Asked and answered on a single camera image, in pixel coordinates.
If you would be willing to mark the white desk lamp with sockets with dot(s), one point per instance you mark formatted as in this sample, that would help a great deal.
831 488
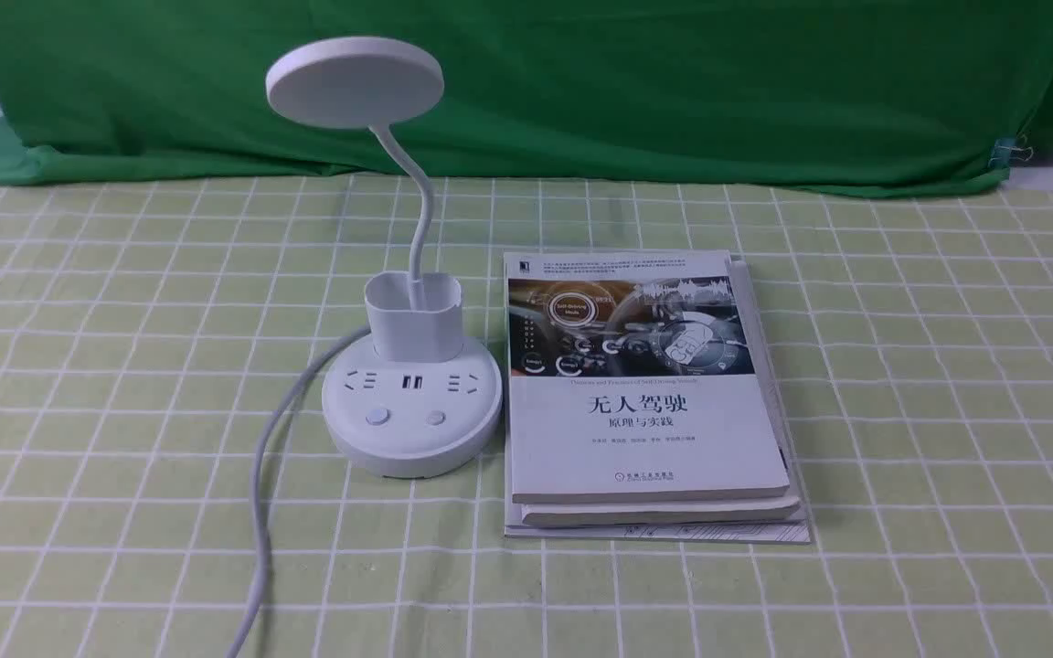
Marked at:
412 396

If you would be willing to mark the top book self-driving cover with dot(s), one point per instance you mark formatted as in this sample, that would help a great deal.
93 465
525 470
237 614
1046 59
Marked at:
645 429

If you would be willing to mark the middle book under top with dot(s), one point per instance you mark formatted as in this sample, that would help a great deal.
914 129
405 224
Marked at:
673 514

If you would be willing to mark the bottom white paper booklet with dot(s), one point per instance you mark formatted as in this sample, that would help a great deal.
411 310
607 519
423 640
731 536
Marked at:
673 534

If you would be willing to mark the green backdrop cloth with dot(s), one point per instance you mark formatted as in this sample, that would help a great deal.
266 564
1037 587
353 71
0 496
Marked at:
870 99

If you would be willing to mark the green checked tablecloth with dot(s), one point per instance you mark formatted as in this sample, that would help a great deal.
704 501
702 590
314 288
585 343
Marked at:
147 330

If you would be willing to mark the blue binder clip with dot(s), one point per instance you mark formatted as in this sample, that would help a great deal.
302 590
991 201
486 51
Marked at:
1011 152

